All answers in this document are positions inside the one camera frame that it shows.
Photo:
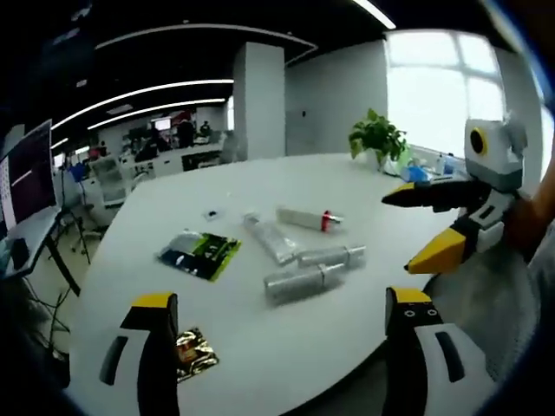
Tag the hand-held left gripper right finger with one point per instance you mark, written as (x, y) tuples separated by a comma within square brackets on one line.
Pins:
[(427, 346)]

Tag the gold skincare sachet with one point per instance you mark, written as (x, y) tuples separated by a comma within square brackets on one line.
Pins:
[(195, 353)]

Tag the slim silver skincare bottle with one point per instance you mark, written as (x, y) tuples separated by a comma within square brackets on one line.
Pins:
[(331, 255)]

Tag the green potted plant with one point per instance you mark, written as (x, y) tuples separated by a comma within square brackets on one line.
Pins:
[(377, 138)]

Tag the wide silver skincare bottle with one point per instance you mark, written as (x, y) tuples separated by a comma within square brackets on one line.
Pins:
[(299, 284)]

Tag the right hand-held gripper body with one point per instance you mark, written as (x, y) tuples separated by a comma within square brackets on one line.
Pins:
[(498, 160)]

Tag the blue plastic bag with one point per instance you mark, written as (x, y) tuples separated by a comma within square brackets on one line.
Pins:
[(416, 172)]

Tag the green black skincare packet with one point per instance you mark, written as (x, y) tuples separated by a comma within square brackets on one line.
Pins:
[(201, 255)]

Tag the small blue white bottle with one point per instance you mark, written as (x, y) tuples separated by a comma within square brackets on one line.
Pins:
[(448, 164)]

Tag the person's grey clothing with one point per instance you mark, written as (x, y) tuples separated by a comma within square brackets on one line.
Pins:
[(498, 312)]

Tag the computer monitor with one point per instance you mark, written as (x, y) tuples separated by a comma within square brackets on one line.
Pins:
[(28, 173)]

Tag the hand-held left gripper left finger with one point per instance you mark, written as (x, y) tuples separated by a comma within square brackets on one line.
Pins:
[(130, 346)]

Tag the side desk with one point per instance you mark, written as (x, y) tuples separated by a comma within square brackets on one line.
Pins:
[(34, 242)]

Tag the small black object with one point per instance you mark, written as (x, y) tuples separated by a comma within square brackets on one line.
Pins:
[(214, 213)]

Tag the white office chair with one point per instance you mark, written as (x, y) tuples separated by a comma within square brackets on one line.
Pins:
[(108, 180)]

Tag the black tripod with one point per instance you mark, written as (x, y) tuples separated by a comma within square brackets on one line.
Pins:
[(78, 216)]

